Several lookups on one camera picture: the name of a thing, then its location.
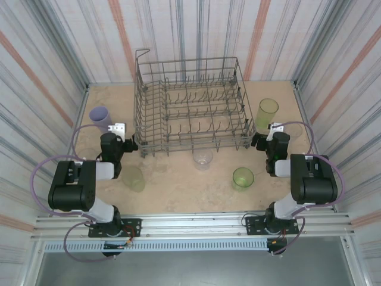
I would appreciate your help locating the tall green translucent cup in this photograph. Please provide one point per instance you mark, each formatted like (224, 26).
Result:
(265, 117)

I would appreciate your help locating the clear octagonal plastic cup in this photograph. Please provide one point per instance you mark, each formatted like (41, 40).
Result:
(296, 131)

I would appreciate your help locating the purple plastic cup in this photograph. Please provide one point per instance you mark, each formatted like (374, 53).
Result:
(102, 120)

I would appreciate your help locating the frosted pale green cup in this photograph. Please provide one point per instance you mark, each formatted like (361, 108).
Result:
(135, 183)

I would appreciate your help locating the short green translucent cup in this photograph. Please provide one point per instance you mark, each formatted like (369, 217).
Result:
(238, 186)

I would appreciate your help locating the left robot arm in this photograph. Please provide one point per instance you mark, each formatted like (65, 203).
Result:
(71, 193)

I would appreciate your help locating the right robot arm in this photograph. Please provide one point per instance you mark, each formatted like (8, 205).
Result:
(315, 187)

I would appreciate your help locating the grey metal sheet panel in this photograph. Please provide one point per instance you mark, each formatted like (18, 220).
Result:
(190, 268)

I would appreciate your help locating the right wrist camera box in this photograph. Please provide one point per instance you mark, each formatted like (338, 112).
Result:
(275, 128)

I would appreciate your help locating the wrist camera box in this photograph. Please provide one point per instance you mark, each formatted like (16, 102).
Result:
(117, 128)
(275, 128)

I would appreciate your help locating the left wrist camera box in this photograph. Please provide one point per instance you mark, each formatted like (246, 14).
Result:
(117, 128)

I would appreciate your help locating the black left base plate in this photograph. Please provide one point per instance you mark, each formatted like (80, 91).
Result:
(132, 224)

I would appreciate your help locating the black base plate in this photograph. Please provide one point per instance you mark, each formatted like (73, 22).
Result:
(253, 225)
(132, 224)

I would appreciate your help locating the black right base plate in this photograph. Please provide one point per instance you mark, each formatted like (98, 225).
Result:
(253, 225)

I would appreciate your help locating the aluminium mounting rail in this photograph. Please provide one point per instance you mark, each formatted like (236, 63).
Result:
(193, 223)

